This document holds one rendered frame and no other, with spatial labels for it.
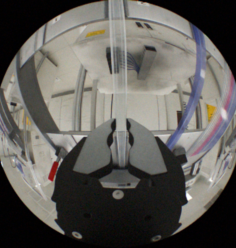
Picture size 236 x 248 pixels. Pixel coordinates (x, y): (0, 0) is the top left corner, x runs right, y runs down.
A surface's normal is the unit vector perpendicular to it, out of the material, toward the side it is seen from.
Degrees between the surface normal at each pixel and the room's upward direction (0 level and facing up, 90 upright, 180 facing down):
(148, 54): 0
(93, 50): 0
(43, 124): 90
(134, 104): 90
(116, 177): 134
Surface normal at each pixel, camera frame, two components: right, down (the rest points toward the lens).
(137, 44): 0.00, 1.00
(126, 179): -0.04, -0.73
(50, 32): -0.03, 0.69
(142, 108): -0.04, -0.05
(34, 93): 1.00, -0.01
